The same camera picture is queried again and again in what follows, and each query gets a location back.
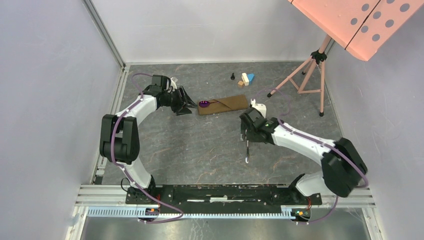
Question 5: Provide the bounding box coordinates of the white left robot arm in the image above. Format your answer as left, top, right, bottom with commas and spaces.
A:
99, 74, 197, 204

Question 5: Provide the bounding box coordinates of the silver fork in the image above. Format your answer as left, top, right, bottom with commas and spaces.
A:
245, 140, 250, 164

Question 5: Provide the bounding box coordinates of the pink perforated stand board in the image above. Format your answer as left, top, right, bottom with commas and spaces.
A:
290, 0, 424, 61

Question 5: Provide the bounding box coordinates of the blue wooden triangle block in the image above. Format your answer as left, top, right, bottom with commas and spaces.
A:
247, 73, 255, 84

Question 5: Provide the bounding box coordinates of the cream toy brick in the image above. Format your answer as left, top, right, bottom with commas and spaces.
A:
241, 72, 250, 86

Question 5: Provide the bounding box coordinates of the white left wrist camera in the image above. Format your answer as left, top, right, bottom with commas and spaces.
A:
170, 77, 178, 89

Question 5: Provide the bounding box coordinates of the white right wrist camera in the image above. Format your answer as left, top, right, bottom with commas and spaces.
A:
250, 98, 267, 118

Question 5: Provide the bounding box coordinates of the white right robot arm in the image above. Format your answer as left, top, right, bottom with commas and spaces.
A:
239, 107, 369, 204

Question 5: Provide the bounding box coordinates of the brown cloth napkin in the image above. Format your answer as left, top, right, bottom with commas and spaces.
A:
197, 94, 249, 116

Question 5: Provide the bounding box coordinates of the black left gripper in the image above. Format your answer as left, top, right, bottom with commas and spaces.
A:
162, 86, 199, 117

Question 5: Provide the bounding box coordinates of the pink tripod stand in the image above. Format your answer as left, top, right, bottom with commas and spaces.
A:
267, 34, 332, 117

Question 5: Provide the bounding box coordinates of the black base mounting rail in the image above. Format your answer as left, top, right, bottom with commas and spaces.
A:
125, 184, 323, 215

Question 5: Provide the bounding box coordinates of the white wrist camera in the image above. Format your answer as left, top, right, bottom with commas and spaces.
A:
170, 77, 178, 89
250, 98, 267, 118

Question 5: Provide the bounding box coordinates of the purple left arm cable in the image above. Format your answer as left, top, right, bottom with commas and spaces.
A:
110, 73, 185, 225

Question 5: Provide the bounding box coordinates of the purple spoon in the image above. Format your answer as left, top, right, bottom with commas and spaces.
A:
198, 100, 220, 108

